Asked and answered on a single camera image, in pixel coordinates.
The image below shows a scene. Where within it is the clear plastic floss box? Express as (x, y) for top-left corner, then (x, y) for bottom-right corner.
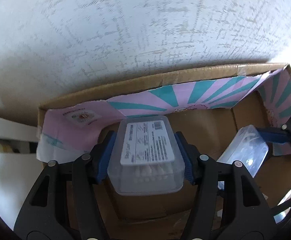
(217, 125), (269, 177)

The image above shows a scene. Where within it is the clear cotton swab box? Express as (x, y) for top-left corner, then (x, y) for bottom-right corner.
(107, 115), (185, 196)

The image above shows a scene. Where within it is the cardboard box pink liner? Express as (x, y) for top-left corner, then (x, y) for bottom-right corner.
(36, 63), (291, 240)

